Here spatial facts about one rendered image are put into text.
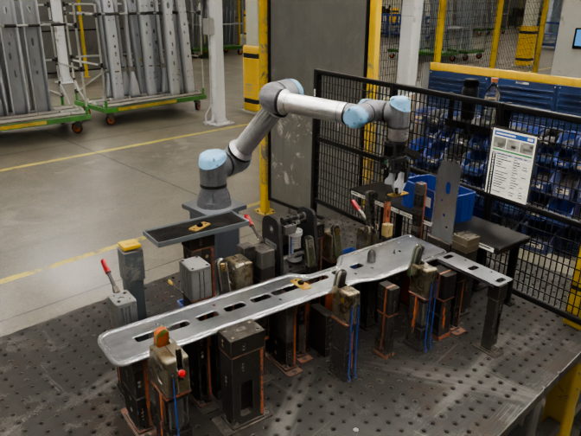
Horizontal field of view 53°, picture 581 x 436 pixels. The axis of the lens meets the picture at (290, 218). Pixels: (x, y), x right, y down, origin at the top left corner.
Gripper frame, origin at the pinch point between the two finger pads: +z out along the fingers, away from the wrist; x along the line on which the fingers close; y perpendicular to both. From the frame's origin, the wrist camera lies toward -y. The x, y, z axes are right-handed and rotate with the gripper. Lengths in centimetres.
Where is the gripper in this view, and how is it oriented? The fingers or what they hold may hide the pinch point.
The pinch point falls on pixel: (398, 189)
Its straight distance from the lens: 225.2
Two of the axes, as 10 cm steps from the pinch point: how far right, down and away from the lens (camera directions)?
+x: 5.9, 3.1, -7.5
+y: -8.1, 2.3, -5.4
